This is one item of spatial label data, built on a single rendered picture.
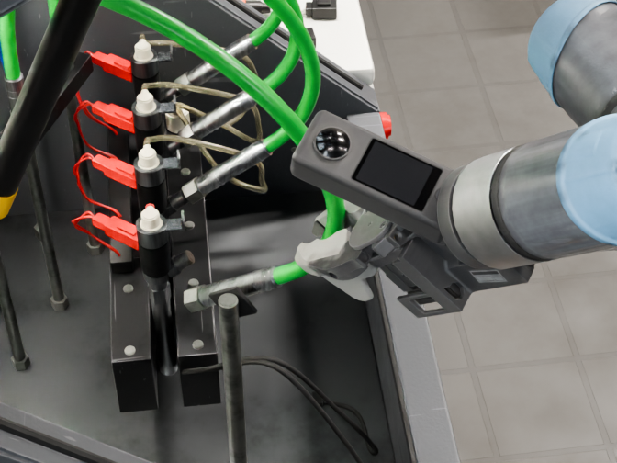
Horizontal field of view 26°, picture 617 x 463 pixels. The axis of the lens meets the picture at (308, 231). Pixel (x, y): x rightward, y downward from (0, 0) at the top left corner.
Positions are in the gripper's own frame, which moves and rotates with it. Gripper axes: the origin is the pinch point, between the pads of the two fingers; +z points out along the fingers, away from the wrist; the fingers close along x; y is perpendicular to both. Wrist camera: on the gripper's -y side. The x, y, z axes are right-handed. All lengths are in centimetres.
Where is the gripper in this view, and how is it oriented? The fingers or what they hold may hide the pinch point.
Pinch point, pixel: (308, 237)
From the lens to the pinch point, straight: 103.7
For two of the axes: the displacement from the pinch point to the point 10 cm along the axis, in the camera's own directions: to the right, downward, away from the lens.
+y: 7.1, 6.3, 3.3
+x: 4.8, -7.7, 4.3
